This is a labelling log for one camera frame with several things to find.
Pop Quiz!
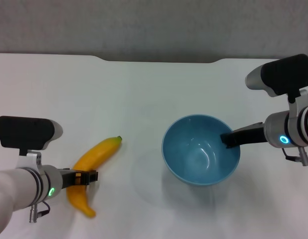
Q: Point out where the silver camera bracket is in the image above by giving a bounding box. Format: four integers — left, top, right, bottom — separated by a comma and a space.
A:
18, 149, 44, 172
288, 89, 308, 118

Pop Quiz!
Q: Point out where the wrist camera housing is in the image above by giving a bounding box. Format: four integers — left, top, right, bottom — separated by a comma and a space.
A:
0, 116, 64, 150
245, 53, 308, 98

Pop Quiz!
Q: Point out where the yellow banana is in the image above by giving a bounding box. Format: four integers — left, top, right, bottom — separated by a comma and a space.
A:
66, 135, 124, 220

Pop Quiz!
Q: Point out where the blue plastic bowl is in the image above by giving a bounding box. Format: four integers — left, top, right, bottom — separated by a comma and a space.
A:
161, 114, 241, 187

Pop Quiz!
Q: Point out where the right wrist camera housing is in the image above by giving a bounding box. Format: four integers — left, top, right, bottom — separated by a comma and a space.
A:
245, 53, 308, 98

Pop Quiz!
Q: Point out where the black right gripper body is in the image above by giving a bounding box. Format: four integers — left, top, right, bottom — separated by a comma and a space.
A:
232, 121, 266, 148

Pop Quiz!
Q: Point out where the arm plug cable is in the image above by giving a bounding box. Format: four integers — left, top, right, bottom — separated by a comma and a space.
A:
282, 146, 308, 167
28, 201, 51, 224

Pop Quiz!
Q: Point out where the left wrist camera housing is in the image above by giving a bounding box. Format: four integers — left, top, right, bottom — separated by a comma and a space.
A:
0, 116, 64, 150

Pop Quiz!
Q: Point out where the right arm plug cable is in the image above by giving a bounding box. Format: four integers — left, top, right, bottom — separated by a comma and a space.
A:
282, 146, 308, 167

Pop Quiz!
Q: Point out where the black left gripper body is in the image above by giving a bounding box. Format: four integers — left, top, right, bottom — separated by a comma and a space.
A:
59, 168, 77, 190

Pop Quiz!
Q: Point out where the right silver camera bracket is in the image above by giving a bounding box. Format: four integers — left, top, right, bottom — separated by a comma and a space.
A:
288, 89, 308, 118

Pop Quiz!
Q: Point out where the left arm plug cable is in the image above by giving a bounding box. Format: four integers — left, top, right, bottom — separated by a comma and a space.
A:
28, 201, 51, 224

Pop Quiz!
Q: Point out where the left silver camera bracket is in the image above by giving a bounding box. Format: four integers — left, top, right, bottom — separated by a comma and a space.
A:
18, 149, 44, 172

